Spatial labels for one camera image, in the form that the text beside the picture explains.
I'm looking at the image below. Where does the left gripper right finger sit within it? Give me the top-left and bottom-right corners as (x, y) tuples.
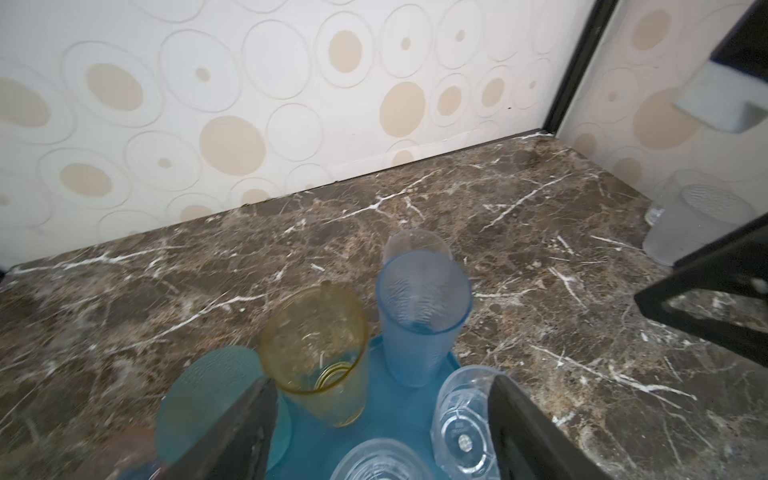
(487, 374), (609, 479)

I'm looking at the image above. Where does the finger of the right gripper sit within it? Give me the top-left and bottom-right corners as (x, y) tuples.
(634, 215), (767, 367)

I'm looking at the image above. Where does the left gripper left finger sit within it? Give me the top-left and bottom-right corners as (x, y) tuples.
(162, 377), (278, 480)

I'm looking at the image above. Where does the clear faceted cup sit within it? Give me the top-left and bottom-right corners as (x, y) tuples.
(330, 438), (434, 480)
(430, 365), (501, 479)

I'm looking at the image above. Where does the green textured plastic cup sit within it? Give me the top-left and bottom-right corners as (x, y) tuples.
(155, 346), (292, 472)

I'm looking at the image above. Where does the frosted white plastic cup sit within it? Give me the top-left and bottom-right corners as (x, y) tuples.
(642, 184), (756, 266)

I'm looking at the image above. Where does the pink plastic cup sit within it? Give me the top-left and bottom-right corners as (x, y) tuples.
(78, 428), (164, 479)

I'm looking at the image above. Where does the yellow plastic cup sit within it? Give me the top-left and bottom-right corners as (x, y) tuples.
(259, 285), (369, 428)

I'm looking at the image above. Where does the teal plastic tray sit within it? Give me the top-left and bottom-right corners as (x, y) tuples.
(266, 336), (460, 479)

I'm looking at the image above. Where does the clear faceted cup back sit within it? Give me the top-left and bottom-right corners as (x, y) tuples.
(330, 438), (434, 480)

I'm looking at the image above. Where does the blue textured plastic cup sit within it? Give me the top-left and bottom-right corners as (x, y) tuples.
(376, 250), (473, 388)

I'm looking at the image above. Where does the black frame post right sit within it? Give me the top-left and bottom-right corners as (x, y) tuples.
(541, 0), (619, 135)

